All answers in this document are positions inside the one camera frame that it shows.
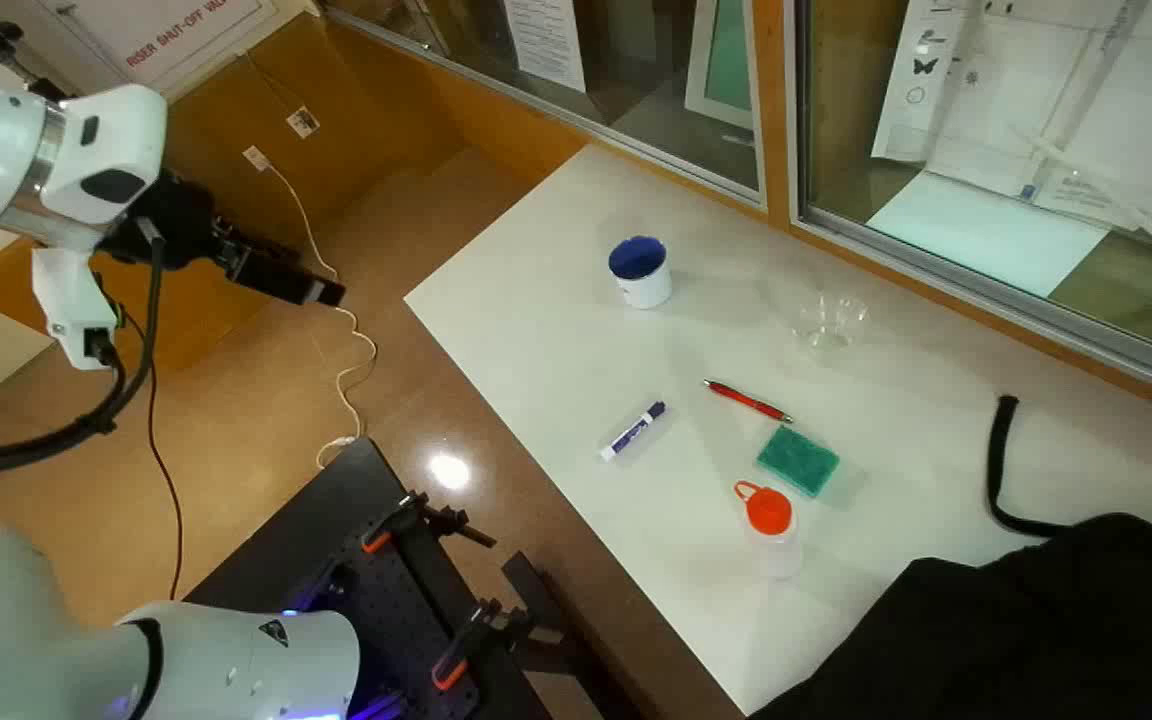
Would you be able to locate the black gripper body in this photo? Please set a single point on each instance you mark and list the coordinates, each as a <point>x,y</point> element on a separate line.
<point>194,231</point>

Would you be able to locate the clear glass cup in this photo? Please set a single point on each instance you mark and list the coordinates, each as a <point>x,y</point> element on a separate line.
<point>829,320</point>

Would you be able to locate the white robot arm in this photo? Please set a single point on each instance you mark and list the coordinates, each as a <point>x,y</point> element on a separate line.
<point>68,172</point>

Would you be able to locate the orange black clamp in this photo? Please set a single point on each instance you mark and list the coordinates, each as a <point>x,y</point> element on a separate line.
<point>483,630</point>
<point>416,513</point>

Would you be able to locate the white mug blue interior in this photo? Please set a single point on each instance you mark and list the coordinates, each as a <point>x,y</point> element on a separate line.
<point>641,273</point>

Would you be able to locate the black mounting table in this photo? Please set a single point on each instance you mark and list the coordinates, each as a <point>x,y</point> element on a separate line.
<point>401,606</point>

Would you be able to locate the blue white marker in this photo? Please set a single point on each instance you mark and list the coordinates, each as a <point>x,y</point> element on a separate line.
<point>627,436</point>

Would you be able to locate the red pen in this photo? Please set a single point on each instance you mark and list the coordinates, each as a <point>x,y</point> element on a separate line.
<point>750,402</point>

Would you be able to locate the orange round lid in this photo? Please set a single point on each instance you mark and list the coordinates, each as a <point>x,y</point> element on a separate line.
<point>766,508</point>

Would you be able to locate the green sponge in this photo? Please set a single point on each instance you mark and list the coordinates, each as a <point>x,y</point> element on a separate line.
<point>799,459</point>

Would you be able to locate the black cloth bag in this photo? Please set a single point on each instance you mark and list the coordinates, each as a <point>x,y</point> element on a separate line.
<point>1043,635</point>

